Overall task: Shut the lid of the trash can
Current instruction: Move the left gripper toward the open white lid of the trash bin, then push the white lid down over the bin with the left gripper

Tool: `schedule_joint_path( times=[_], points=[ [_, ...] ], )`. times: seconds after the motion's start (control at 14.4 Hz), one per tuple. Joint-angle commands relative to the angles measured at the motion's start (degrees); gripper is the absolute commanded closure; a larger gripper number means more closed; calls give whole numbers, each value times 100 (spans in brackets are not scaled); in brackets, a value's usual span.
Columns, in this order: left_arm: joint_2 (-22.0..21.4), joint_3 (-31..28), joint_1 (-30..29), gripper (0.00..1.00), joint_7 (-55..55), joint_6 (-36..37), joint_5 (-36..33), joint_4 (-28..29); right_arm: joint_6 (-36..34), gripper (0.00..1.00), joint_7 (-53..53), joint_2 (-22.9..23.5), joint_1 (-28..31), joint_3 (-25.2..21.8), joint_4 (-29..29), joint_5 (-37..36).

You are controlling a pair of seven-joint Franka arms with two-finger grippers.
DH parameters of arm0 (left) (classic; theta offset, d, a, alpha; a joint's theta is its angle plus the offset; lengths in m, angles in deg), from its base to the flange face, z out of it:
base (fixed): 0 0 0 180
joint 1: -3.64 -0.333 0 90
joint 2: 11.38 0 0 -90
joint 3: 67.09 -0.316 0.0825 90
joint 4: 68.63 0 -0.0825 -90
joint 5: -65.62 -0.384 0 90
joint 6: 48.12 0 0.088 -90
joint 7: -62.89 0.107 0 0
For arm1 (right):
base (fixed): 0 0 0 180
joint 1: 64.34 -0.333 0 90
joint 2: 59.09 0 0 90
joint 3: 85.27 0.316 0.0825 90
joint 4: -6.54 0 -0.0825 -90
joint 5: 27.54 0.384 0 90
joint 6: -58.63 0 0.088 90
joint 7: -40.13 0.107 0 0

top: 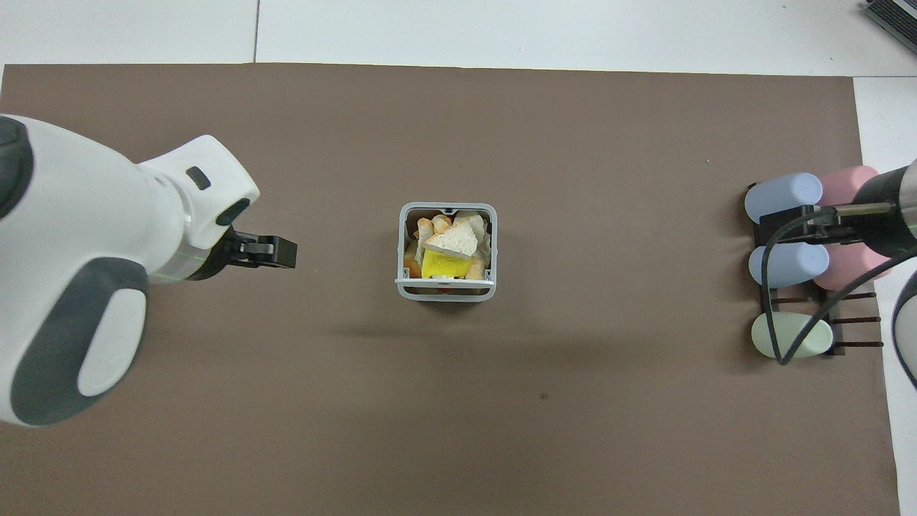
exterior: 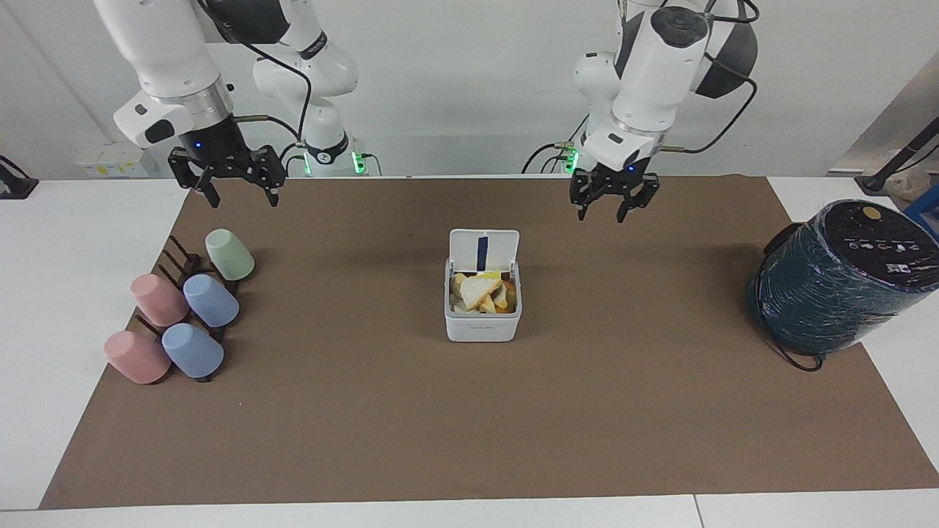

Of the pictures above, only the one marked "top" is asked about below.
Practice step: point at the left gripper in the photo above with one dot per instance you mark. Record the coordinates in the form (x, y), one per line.
(218, 261)

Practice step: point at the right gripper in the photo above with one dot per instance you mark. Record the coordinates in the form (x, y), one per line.
(882, 215)

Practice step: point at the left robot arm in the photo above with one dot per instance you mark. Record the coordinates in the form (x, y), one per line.
(79, 215)

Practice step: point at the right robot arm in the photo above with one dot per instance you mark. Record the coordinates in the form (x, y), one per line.
(910, 337)

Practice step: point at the grey trash can with lid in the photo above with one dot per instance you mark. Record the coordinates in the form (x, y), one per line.
(401, 244)

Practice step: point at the pink cup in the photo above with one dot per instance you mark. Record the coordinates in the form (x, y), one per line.
(852, 266)
(845, 183)

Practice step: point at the light blue cup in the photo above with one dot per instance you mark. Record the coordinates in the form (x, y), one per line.
(781, 197)
(788, 265)

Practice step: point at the dark brown cup rack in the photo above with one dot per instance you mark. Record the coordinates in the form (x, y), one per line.
(860, 319)

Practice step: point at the pale green cup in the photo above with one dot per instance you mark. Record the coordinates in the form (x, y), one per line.
(806, 337)

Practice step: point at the grey ribbed device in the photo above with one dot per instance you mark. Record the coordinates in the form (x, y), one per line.
(895, 16)

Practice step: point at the small toasted bread pieces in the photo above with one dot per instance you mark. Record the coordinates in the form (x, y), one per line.
(425, 229)

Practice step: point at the yellow sponge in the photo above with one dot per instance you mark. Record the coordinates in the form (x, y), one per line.
(444, 266)

